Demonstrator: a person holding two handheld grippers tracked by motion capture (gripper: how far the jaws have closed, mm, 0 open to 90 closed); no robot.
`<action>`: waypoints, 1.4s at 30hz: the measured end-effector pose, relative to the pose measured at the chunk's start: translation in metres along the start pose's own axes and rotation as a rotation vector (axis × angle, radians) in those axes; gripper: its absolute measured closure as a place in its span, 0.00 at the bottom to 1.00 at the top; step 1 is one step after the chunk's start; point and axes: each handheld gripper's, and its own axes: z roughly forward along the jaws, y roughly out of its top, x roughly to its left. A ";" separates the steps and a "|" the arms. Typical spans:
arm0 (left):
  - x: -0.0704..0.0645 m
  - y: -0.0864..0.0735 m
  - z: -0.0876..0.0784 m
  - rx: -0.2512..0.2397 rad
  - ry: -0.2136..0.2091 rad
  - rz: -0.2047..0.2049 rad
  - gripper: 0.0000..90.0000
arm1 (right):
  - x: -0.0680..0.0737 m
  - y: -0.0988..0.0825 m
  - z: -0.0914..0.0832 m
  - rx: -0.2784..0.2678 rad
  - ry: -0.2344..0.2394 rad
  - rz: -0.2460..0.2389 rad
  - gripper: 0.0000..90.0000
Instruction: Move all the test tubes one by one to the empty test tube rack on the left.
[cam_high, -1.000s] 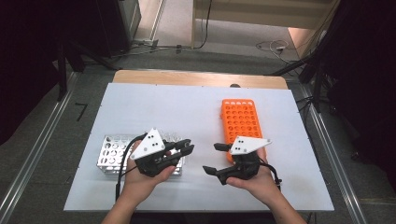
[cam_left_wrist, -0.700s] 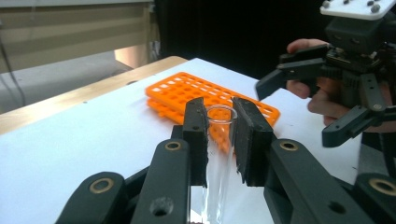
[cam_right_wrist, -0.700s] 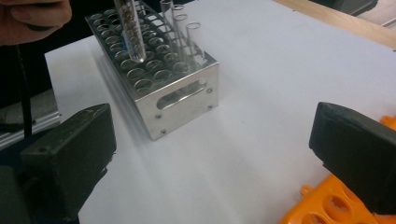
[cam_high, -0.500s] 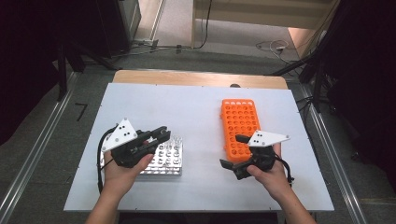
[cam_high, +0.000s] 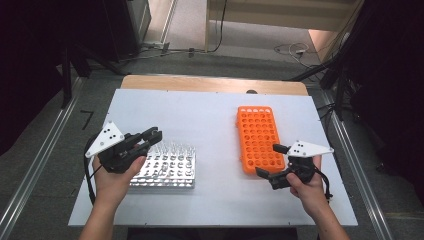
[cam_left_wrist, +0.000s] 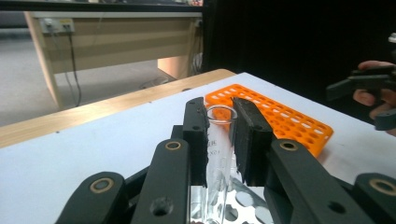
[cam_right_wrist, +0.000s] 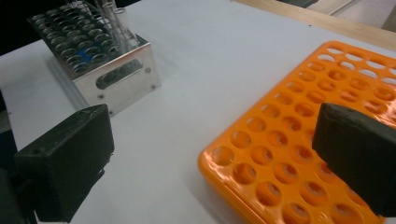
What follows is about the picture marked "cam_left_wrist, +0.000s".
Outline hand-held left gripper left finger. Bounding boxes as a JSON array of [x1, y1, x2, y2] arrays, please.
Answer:
[[181, 96, 210, 189]]

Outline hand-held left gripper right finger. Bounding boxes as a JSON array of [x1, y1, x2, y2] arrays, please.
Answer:
[[232, 97, 276, 188]]

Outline clear glass test tube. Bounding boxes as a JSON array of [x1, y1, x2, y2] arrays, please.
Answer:
[[204, 105, 239, 224]]

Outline orange plastic test tube rack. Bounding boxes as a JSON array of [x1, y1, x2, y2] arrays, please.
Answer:
[[204, 83, 334, 158]]

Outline silver metal test tube rack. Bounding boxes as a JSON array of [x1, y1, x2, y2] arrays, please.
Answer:
[[190, 178, 275, 224]]

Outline black curtain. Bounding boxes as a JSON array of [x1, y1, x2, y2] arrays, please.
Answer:
[[202, 0, 396, 125]]

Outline wooden table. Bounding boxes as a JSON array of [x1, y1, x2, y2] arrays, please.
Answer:
[[0, 68, 236, 149]]

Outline white board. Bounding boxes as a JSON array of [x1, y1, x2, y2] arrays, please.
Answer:
[[0, 72, 396, 224]]

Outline light wooden desk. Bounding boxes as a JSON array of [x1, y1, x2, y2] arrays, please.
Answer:
[[23, 10, 204, 110]]

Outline white floor cable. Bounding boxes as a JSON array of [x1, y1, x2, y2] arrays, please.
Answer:
[[138, 76, 177, 91]]

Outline black hanging cable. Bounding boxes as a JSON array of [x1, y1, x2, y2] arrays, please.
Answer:
[[66, 32, 82, 108]]

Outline wall socket box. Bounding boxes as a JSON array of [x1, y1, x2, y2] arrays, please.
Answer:
[[38, 17, 76, 35]]

